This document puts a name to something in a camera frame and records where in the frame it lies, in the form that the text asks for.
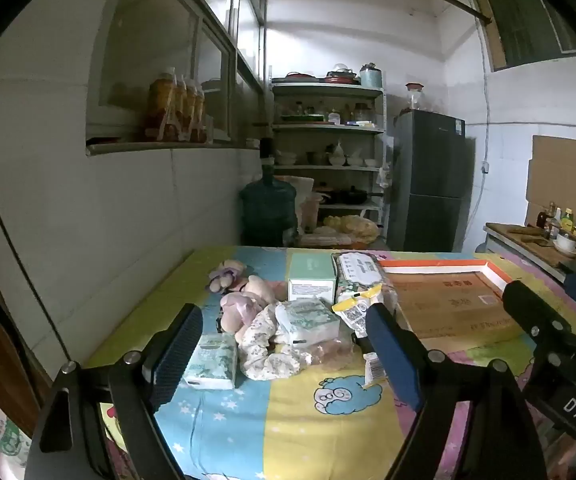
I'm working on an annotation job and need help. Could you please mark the cardboard box with orange rim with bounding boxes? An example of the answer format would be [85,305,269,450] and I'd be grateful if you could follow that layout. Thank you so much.
[378,255,524,353]

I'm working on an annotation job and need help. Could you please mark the mint green carton box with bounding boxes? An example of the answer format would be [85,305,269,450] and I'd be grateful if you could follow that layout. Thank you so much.
[288,252,337,302]

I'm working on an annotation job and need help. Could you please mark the white board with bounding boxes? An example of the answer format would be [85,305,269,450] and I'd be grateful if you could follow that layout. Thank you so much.
[278,176,315,233]

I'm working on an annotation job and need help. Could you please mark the grey kitchen counter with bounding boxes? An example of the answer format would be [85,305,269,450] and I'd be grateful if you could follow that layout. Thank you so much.
[483,222,576,291]

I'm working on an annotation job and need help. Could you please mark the teal metal canister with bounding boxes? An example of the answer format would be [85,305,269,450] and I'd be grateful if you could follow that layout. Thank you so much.
[359,63,383,88]

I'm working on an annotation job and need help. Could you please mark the blue water jug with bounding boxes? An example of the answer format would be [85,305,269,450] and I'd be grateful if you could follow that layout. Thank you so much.
[239,162,299,248]

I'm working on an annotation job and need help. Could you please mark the cardboard sheet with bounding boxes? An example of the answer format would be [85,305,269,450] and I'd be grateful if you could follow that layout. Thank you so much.
[524,135,576,233]

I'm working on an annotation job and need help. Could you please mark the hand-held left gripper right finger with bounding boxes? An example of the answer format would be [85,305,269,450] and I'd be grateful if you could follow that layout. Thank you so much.
[352,304,549,480]

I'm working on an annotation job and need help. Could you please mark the dark grey fridge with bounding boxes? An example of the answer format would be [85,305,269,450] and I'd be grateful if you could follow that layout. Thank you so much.
[385,110,476,253]

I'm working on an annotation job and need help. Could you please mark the white framed glass window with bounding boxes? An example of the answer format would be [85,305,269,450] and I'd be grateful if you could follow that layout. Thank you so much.
[85,0,269,157]

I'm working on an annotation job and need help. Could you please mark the cartoon printed tablecloth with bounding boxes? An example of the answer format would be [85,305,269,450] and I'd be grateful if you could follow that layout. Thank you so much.
[82,245,576,480]

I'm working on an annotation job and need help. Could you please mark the floral cloth doll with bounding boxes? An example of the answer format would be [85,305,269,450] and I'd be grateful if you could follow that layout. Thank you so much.
[238,305,313,381]

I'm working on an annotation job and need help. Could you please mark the small green tissue pack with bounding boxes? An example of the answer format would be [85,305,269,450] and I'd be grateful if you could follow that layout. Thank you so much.
[183,334,239,391]

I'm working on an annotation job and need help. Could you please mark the glass jar with red lid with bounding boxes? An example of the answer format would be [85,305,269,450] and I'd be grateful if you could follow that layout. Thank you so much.
[405,82,426,112]

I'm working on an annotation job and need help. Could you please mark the red pot with glass lid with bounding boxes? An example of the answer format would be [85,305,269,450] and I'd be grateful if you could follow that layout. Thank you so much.
[325,64,359,85]

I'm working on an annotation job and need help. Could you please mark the white metal shelf rack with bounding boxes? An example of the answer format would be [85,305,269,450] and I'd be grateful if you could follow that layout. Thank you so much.
[269,80,387,241]

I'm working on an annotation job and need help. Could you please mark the large floral tissue pack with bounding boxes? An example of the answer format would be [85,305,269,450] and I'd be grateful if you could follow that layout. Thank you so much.
[332,251,386,306]

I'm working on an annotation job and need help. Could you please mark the dark outside window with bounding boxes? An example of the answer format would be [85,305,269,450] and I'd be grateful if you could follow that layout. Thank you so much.
[470,0,576,73]

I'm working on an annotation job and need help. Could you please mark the red rimmed pan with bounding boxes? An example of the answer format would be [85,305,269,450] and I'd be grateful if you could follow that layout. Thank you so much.
[273,72,325,85]

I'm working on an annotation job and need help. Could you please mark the clear floral tissue pack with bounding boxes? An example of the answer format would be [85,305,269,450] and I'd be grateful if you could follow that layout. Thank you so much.
[274,299,341,347]

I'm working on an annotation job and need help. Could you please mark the dark sauce bottle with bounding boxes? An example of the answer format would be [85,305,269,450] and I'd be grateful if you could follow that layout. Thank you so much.
[543,202,559,238]

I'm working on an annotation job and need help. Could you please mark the cream plush bear purple dress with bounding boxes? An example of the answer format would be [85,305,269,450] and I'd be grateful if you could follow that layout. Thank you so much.
[208,259,276,306]

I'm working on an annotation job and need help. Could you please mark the plastic bottle with green label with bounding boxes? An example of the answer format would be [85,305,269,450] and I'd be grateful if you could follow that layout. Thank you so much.
[0,390,33,468]

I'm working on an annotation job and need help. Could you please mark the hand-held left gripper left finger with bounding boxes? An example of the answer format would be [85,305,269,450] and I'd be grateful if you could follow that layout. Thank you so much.
[22,302,206,480]

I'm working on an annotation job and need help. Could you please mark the yellow white plastic packet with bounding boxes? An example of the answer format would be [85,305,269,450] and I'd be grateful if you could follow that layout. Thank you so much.
[332,284,399,346]

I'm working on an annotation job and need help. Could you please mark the pink plush toy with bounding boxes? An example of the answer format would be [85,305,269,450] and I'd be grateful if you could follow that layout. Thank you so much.
[219,291,269,336]

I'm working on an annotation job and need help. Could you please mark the bag of yellow food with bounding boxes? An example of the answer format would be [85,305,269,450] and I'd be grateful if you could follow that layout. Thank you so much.
[323,215,381,243]

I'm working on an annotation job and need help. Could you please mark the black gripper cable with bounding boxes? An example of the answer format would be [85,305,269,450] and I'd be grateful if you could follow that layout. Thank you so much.
[0,112,86,361]

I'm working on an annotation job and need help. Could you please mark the clear plastic bag pink contents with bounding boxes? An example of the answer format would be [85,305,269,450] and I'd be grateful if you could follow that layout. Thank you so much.
[298,337,356,368]

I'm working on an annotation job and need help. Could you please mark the black wok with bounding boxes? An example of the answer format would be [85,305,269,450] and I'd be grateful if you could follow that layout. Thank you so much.
[320,186,383,206]

